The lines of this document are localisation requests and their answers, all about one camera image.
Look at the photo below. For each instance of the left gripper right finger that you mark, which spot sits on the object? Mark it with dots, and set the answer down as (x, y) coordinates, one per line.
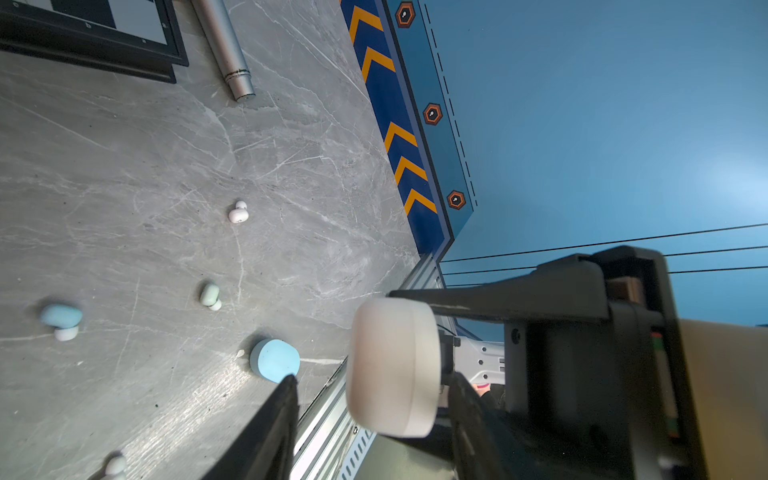
(479, 443)

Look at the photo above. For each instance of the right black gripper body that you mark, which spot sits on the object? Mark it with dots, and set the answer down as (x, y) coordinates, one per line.
(588, 388)

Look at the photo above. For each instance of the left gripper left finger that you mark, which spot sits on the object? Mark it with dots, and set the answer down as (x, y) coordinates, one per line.
(265, 447)

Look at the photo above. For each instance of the white earbud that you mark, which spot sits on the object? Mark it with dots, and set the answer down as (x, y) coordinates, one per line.
(115, 468)
(239, 213)

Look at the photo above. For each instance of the white earbud charging case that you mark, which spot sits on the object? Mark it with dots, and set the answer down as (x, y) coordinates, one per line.
(394, 368)

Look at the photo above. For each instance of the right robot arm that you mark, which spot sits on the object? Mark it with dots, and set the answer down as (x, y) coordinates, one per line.
(720, 377)

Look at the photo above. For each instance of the blue earbud charging case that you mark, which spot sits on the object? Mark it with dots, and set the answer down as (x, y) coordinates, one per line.
(274, 359)

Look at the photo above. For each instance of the blue earbud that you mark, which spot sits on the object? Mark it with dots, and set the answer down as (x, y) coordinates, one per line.
(63, 319)

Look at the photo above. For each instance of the black and silver chessboard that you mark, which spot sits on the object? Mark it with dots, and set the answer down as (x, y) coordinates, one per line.
(137, 38)

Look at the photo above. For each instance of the silver microphone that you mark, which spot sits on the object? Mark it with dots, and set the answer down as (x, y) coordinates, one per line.
(220, 34)

